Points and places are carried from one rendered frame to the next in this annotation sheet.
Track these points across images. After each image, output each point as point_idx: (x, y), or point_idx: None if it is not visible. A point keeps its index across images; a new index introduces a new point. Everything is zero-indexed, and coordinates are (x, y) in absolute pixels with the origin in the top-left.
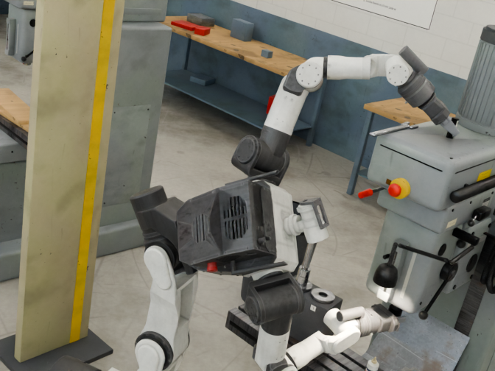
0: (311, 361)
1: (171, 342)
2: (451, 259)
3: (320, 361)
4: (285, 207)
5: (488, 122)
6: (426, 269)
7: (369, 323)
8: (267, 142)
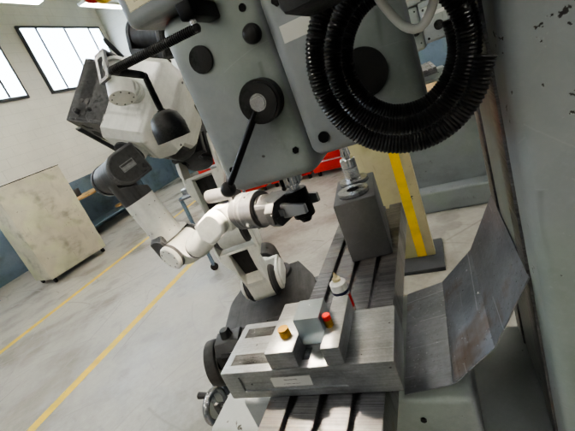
0: (329, 271)
1: None
2: (273, 76)
3: (338, 272)
4: None
5: None
6: (196, 105)
7: (235, 208)
8: None
